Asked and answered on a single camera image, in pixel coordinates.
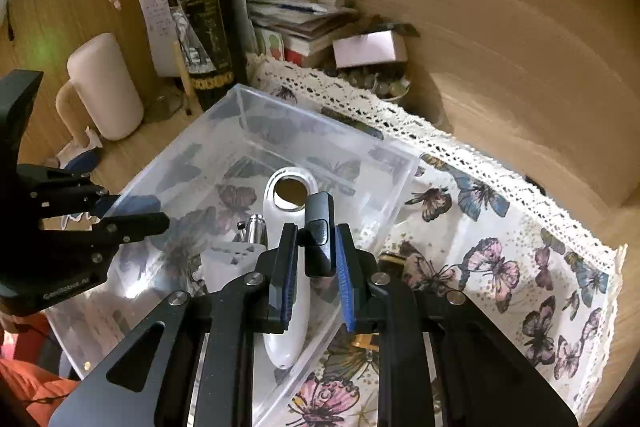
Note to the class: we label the stack of books and magazines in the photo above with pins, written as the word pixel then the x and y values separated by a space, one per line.
pixel 300 22

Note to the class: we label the black key fob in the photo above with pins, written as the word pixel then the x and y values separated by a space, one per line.
pixel 317 217

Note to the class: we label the person's orange clothing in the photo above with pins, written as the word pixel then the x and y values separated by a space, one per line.
pixel 30 382

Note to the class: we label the yellow wooden stick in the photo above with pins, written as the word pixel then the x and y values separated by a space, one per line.
pixel 184 79

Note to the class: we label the black box with orange end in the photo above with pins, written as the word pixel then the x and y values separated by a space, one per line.
pixel 391 259

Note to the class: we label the clear plastic organizer box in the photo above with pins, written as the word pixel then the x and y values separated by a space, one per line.
pixel 325 142

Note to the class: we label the white paper note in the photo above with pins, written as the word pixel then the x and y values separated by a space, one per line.
pixel 155 27

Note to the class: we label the white oval handheld device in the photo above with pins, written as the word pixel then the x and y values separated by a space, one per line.
pixel 287 352

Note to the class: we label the bowl of glass beads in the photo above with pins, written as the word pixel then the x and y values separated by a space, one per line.
pixel 380 82

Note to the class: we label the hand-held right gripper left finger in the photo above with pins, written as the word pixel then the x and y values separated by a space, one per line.
pixel 287 277

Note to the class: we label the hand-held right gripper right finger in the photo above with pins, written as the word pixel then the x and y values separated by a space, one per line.
pixel 347 277

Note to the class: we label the white plug adapter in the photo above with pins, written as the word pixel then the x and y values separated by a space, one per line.
pixel 225 264

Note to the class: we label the cream mug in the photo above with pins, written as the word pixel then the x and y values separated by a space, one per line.
pixel 107 87

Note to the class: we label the dark wine bottle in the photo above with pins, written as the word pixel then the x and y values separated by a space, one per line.
pixel 205 32

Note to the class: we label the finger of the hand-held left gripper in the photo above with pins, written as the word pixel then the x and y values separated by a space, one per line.
pixel 65 194
pixel 130 227

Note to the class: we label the butterfly print lace tablecloth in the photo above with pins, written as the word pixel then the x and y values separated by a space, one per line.
pixel 475 257

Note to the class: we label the small cardboard box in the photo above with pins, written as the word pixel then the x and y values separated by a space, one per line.
pixel 367 47

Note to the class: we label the crumpled white paper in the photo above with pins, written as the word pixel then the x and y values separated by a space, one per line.
pixel 75 147

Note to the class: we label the silver metal cylinder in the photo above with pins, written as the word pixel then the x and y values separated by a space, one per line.
pixel 256 229

